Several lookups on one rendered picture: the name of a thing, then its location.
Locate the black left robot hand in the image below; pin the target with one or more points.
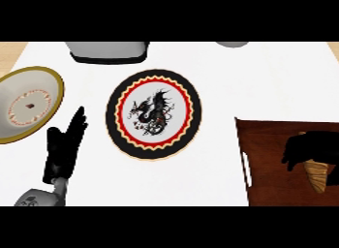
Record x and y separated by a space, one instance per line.
61 151

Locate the white gold-rimmed bowl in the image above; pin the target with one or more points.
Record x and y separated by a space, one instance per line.
20 105

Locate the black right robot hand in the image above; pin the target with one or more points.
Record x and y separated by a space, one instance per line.
318 147

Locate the black red dragon plate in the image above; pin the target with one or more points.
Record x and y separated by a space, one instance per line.
153 114

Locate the grey black-based appliance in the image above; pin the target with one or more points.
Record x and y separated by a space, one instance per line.
107 51

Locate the grey round object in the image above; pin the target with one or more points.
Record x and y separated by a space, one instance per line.
231 44

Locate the brown wooden tray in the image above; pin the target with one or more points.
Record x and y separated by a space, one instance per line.
275 168

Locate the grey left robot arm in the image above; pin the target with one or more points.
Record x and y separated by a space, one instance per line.
41 197

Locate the golden brown croissant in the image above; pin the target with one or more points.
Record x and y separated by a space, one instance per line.
316 174

